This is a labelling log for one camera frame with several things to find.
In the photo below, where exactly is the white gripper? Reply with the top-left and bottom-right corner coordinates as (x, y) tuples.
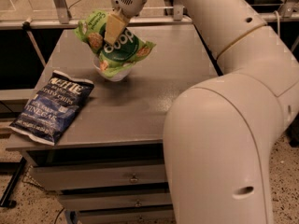
(104, 0), (147, 45)

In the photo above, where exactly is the green rice chip bag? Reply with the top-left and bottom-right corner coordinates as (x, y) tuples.
(75, 10), (155, 67)

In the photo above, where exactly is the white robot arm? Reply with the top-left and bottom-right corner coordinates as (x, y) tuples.
(163, 0), (299, 224)

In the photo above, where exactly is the white bowl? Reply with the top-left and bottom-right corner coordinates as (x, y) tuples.
(93, 57), (133, 82)

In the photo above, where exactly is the blue kettle chips bag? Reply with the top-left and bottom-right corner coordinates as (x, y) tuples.
(9, 70), (94, 146)

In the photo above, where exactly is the grey drawer cabinet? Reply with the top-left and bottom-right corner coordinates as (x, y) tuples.
(5, 24), (219, 224)

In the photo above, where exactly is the top grey drawer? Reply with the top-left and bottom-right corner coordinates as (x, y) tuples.
(30, 160), (166, 190)

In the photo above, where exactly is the grey drawer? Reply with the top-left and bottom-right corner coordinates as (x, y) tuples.
(77, 205), (174, 224)
(59, 189), (172, 211)
(30, 160), (166, 190)

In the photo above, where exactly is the middle grey drawer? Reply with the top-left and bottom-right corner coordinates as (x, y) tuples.
(59, 189), (172, 211)

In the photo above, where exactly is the bottom grey drawer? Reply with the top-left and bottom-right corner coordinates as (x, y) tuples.
(77, 205), (174, 224)

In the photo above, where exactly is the black floor stand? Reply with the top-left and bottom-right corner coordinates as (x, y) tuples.
(0, 158), (26, 209)

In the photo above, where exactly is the white cable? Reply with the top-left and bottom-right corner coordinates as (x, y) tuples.
(273, 10), (282, 37)

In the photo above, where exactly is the grey metal rail frame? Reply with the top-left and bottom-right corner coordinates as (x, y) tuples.
(0, 0), (298, 30)

